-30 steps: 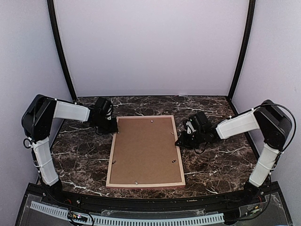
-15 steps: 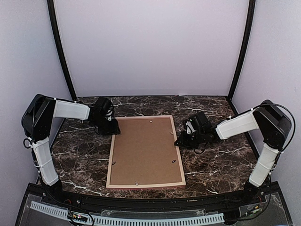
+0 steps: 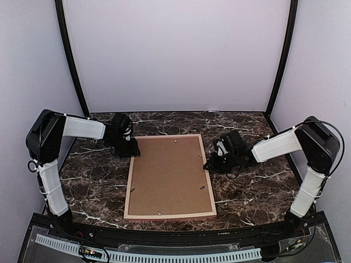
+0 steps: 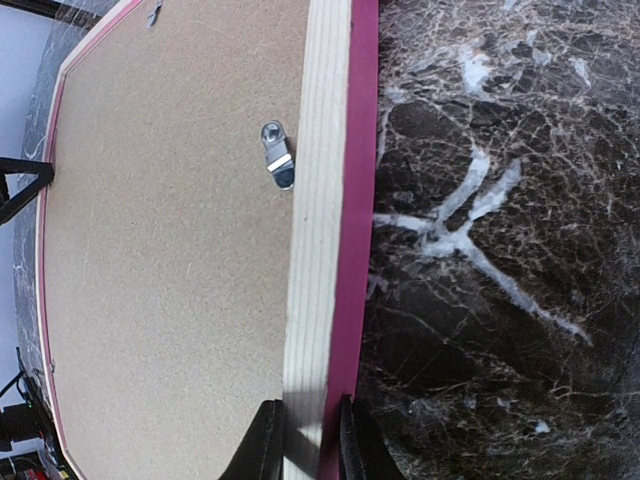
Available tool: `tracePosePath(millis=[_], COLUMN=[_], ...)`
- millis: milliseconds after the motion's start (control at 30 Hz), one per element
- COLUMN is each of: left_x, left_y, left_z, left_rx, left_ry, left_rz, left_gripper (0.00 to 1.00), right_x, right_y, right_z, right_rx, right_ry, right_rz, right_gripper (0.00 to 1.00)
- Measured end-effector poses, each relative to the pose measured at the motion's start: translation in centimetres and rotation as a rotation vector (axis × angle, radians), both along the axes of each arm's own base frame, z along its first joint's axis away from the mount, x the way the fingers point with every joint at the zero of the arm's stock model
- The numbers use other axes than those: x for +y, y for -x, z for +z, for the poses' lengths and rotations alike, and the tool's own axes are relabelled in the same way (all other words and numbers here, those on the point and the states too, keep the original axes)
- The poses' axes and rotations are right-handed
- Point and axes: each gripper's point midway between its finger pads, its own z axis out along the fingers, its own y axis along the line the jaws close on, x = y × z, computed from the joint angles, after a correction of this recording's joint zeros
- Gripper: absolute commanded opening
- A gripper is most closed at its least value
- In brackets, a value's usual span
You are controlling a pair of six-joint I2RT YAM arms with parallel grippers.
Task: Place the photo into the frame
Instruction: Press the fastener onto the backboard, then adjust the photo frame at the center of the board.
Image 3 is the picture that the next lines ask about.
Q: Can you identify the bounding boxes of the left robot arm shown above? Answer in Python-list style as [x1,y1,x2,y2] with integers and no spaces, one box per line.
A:
[26,109,140,217]

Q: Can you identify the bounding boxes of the pink wooden picture frame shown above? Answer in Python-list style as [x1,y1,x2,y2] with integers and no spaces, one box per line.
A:
[123,133,218,220]

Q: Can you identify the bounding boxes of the white slotted cable duct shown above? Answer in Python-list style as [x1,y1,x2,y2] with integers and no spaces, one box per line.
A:
[35,234,262,262]

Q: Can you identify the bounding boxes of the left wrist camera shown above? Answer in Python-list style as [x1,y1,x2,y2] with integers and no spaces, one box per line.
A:
[123,128,133,141]

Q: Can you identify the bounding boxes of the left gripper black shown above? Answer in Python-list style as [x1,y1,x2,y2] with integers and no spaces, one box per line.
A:
[107,135,141,158]

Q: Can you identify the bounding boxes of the left black corner post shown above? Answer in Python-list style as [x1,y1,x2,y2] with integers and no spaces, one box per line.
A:
[54,0,90,117]

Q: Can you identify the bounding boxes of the black corner post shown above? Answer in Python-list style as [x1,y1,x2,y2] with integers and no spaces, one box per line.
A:
[265,0,298,119]
[54,0,90,117]

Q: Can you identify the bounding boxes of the black front rail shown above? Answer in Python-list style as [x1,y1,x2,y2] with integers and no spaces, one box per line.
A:
[25,213,317,253]

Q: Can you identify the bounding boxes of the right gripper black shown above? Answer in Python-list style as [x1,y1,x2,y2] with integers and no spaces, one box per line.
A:
[203,151,239,174]

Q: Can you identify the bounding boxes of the brown cardboard backing board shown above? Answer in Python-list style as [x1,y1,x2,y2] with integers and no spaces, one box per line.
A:
[127,136,213,215]

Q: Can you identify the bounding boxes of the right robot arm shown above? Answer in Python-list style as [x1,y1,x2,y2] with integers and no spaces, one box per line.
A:
[203,116,346,238]

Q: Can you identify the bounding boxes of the right black corner post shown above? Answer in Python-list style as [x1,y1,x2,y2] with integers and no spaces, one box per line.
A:
[265,0,298,119]

